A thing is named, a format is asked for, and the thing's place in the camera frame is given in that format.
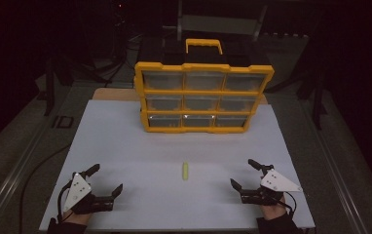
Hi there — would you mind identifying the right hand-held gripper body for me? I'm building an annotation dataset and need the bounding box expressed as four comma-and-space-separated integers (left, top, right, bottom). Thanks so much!
240, 168, 304, 207

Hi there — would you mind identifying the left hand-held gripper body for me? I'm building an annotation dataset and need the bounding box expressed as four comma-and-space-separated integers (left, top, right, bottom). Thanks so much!
62, 172, 116, 215

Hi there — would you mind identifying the clear plastic drawer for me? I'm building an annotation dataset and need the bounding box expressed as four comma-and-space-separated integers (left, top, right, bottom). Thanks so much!
148, 113, 182, 129

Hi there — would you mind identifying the yellow black drawer cabinet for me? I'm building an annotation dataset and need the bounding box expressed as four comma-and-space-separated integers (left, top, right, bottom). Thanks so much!
133, 38, 276, 135

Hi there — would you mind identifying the person's left hand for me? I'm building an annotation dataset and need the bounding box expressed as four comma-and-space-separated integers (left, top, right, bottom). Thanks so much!
61, 210, 90, 226

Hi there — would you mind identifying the person's right hand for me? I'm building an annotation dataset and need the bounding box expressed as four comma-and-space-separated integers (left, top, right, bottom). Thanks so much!
259, 196, 287, 222

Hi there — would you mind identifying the black stand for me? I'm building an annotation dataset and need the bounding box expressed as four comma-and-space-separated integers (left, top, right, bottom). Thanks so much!
43, 58, 75, 117
298, 64, 328, 131

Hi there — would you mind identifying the dark tripod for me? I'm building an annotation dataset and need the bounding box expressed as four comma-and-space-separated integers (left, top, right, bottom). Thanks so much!
108, 0, 133, 67

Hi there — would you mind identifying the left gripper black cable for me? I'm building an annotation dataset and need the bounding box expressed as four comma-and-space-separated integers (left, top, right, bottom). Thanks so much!
56, 179, 75, 224

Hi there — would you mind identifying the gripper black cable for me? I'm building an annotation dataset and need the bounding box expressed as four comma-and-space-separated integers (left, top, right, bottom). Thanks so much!
281, 191, 297, 216
56, 179, 75, 224

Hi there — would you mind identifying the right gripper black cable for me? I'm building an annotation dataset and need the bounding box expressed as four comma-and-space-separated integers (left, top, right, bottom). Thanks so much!
281, 191, 297, 216

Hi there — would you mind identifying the black floor cable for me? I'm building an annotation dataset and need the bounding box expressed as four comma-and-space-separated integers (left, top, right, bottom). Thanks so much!
18, 144, 72, 234

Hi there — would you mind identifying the small black rectangular frame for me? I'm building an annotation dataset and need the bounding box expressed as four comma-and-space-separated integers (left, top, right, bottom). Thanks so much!
52, 114, 75, 129

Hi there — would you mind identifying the aluminium rail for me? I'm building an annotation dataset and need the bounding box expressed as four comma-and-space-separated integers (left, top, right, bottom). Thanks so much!
299, 97, 372, 234
0, 97, 63, 234

